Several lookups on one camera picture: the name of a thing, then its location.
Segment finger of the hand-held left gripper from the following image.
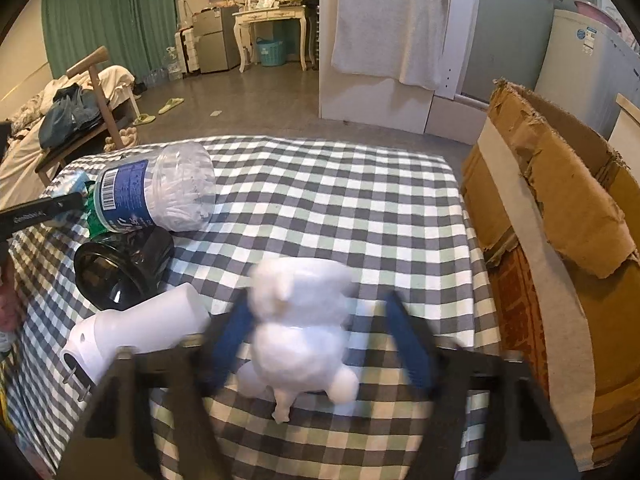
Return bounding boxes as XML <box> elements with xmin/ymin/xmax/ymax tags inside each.
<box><xmin>0</xmin><ymin>194</ymin><xmax>83</xmax><ymax>241</ymax></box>

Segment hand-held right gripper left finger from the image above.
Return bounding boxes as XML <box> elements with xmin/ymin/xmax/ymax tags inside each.
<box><xmin>57</xmin><ymin>292</ymin><xmax>256</xmax><ymax>480</ymax></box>

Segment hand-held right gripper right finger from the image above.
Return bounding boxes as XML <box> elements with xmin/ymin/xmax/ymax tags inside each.
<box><xmin>384</xmin><ymin>290</ymin><xmax>581</xmax><ymax>480</ymax></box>

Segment white plush toy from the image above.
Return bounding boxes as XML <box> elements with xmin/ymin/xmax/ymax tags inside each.
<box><xmin>235</xmin><ymin>255</ymin><xmax>361</xmax><ymax>423</ymax></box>

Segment brown cardboard box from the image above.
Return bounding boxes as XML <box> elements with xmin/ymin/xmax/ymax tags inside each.
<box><xmin>460</xmin><ymin>78</ymin><xmax>640</xmax><ymax>471</ymax></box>

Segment person's left hand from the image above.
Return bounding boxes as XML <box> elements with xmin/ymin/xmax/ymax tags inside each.
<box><xmin>0</xmin><ymin>260</ymin><xmax>23</xmax><ymax>356</ymax></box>

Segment beige bedding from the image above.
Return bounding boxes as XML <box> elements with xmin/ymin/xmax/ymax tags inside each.
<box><xmin>0</xmin><ymin>65</ymin><xmax>136</xmax><ymax>211</ymax></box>

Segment white plug-in device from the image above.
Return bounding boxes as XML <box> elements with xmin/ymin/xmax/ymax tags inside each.
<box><xmin>60</xmin><ymin>282</ymin><xmax>211</xmax><ymax>403</ymax></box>

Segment blue jeans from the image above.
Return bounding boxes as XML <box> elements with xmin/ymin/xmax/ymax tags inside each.
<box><xmin>39</xmin><ymin>84</ymin><xmax>108</xmax><ymax>150</ymax></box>

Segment black glass jar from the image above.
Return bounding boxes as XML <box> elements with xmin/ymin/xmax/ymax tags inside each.
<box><xmin>74</xmin><ymin>226</ymin><xmax>175</xmax><ymax>312</ymax></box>

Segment clear plastic bottle blue label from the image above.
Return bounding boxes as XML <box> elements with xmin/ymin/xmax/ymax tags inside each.
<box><xmin>94</xmin><ymin>141</ymin><xmax>217</xmax><ymax>233</ymax></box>

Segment wooden chair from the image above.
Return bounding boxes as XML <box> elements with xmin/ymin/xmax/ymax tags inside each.
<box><xmin>35</xmin><ymin>46</ymin><xmax>141</xmax><ymax>186</ymax></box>

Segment striped grey white cloth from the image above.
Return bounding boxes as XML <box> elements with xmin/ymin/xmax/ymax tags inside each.
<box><xmin>0</xmin><ymin>135</ymin><xmax>503</xmax><ymax>480</ymax></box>

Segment green curtain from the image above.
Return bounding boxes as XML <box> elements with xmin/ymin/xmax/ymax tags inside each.
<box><xmin>41</xmin><ymin>0</ymin><xmax>178</xmax><ymax>81</ymax></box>

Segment silver mini fridge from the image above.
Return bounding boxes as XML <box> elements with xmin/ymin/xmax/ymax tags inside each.
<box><xmin>192</xmin><ymin>7</ymin><xmax>241</xmax><ymax>75</ymax></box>

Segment blue laundry basket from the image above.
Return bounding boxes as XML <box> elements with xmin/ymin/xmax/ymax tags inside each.
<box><xmin>256</xmin><ymin>36</ymin><xmax>287</xmax><ymax>67</ymax></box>

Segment white dressing table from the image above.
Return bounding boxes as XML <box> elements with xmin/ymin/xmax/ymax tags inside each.
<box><xmin>232</xmin><ymin>4</ymin><xmax>308</xmax><ymax>73</ymax></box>

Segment white washing machine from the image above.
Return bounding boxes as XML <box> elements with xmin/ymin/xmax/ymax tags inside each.
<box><xmin>535</xmin><ymin>9</ymin><xmax>640</xmax><ymax>141</ymax></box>

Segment frosted glass sliding door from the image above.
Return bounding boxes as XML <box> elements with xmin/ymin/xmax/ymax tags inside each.
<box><xmin>460</xmin><ymin>0</ymin><xmax>566</xmax><ymax>111</ymax></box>

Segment white hanging towel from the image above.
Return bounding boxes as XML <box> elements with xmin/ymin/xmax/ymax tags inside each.
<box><xmin>331</xmin><ymin>0</ymin><xmax>448</xmax><ymax>91</ymax></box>

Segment pink plastic basin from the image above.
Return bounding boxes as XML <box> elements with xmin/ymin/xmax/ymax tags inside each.
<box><xmin>574</xmin><ymin>0</ymin><xmax>623</xmax><ymax>31</ymax></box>

